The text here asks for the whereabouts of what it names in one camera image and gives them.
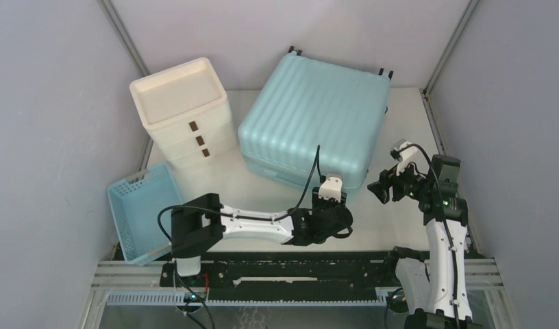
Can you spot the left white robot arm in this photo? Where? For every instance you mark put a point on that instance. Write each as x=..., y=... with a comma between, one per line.
x=195, y=227

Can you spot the light blue hard-shell suitcase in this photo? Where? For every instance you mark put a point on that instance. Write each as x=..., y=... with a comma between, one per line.
x=313, y=110

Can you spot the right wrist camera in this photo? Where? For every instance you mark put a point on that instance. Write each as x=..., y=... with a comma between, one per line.
x=403, y=152

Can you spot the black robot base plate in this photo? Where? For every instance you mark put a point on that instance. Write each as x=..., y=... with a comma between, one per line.
x=285, y=277

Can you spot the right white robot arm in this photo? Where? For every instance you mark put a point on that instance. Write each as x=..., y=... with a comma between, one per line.
x=436, y=293

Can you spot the light blue perforated plastic basket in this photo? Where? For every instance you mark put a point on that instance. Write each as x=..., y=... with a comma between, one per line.
x=135, y=203

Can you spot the white three-drawer storage cabinet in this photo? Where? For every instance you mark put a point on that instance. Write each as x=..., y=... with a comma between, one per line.
x=186, y=112

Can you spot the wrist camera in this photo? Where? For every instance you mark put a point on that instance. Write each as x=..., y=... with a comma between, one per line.
x=331, y=188
x=403, y=152

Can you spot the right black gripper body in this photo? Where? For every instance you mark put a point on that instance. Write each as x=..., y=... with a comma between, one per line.
x=407, y=183

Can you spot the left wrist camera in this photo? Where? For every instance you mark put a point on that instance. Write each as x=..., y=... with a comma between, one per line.
x=331, y=188

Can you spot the aluminium frame rails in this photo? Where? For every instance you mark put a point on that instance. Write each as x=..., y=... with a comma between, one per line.
x=117, y=282

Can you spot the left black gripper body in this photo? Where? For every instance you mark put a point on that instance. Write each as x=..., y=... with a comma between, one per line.
x=319, y=204

